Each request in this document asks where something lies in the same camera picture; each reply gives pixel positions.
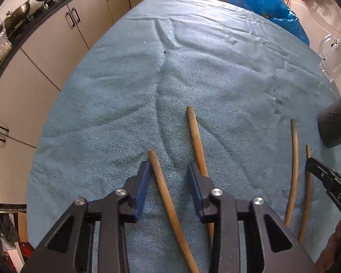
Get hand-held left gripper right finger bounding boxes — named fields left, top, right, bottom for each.
left=187, top=162, right=320, bottom=273

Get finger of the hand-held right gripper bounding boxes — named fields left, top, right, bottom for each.
left=306, top=157, right=341, bottom=222

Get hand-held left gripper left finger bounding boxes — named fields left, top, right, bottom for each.
left=23, top=161, right=152, bottom=273

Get wooden chopstick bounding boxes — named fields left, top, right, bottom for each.
left=147, top=149, right=200, bottom=273
left=298, top=144, right=313, bottom=243
left=284, top=119, right=299, bottom=228
left=186, top=106, right=215, bottom=246

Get dark grey perforated utensil holder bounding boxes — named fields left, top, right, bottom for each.
left=318, top=87, right=341, bottom=148

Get person's right hand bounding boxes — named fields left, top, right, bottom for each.
left=315, top=222, right=341, bottom=273

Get blue towel tablecloth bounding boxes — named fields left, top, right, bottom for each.
left=26, top=0, right=341, bottom=273

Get clear glass mug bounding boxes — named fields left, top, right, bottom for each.
left=318, top=33, right=341, bottom=81

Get cream lower kitchen cabinets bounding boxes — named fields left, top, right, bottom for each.
left=0, top=0, right=245, bottom=205

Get black kitchen countertop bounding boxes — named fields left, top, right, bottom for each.
left=0, top=0, right=125, bottom=97

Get blue plastic bag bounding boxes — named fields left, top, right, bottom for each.
left=228, top=0, right=310, bottom=47

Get clear plastic bag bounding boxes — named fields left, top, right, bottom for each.
left=0, top=30, right=13, bottom=66

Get black gas stove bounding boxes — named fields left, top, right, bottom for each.
left=25, top=0, right=80, bottom=20

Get steel cooking pot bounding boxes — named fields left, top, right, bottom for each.
left=4, top=1, right=32, bottom=25

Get metal frame chair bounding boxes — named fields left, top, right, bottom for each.
left=0, top=202, right=32, bottom=273

